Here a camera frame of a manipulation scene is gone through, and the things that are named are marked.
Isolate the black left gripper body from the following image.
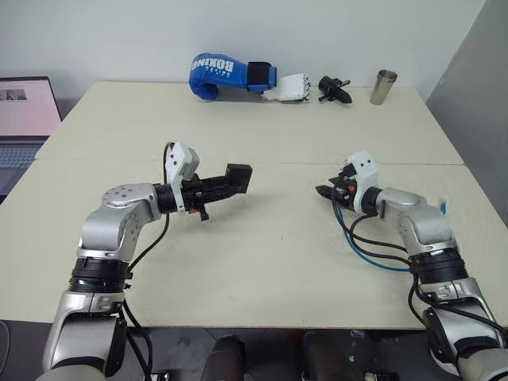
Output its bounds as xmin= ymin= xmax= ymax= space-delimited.
xmin=180 ymin=173 xmax=210 ymax=222

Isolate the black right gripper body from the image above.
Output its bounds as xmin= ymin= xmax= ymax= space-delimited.
xmin=332 ymin=161 xmax=361 ymax=211

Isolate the blue Ethernet cable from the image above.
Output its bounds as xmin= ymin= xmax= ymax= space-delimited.
xmin=332 ymin=198 xmax=448 ymax=273

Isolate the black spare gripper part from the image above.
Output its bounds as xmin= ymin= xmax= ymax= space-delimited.
xmin=317 ymin=75 xmax=354 ymax=106

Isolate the white robotic hand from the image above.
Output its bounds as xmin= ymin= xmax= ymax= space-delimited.
xmin=260 ymin=73 xmax=312 ymax=106

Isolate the blue boxing glove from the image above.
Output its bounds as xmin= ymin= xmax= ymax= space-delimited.
xmin=188 ymin=52 xmax=279 ymax=102

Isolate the stainless steel cup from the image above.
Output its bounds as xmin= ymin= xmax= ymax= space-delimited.
xmin=369 ymin=69 xmax=398 ymax=106

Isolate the open laptop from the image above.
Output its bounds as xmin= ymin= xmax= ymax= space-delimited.
xmin=0 ymin=75 xmax=64 ymax=206

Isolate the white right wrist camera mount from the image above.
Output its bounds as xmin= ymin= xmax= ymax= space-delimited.
xmin=348 ymin=150 xmax=379 ymax=214

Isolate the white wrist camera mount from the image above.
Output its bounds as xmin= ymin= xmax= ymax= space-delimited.
xmin=348 ymin=150 xmax=379 ymax=214
xmin=164 ymin=141 xmax=201 ymax=212

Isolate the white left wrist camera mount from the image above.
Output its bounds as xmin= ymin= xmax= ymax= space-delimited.
xmin=164 ymin=141 xmax=201 ymax=212

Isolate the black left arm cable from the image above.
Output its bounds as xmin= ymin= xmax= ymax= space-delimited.
xmin=121 ymin=140 xmax=178 ymax=381

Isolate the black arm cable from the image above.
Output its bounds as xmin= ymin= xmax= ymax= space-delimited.
xmin=331 ymin=198 xmax=508 ymax=338
xmin=121 ymin=140 xmax=178 ymax=381

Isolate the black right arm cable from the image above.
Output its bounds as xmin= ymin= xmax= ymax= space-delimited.
xmin=331 ymin=198 xmax=508 ymax=338

